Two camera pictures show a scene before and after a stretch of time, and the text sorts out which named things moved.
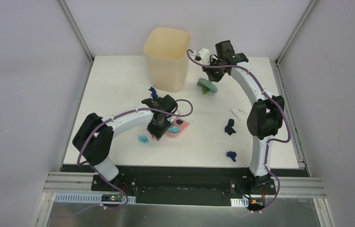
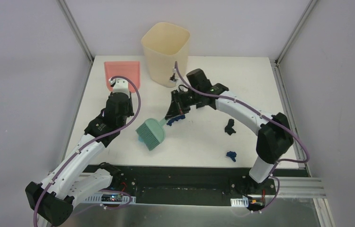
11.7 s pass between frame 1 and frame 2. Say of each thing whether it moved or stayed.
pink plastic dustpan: moved
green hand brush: moved
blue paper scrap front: stayed
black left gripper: moved
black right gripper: moved
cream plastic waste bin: stayed
